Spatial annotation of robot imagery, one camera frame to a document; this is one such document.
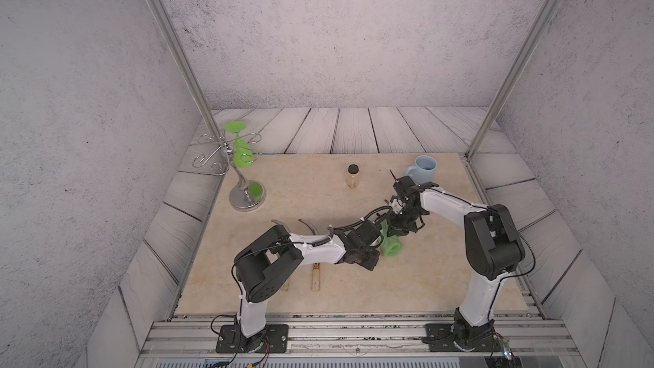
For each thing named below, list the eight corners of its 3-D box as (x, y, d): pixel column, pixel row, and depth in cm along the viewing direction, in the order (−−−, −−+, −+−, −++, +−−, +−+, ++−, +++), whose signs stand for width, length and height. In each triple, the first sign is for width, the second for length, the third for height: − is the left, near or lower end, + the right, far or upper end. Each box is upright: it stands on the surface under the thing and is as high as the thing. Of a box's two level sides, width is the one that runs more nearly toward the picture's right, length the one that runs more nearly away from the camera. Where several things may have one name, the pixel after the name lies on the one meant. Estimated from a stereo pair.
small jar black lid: (347, 189, 112) (348, 173, 104) (346, 180, 115) (347, 163, 107) (357, 189, 112) (359, 173, 104) (357, 180, 115) (358, 163, 107)
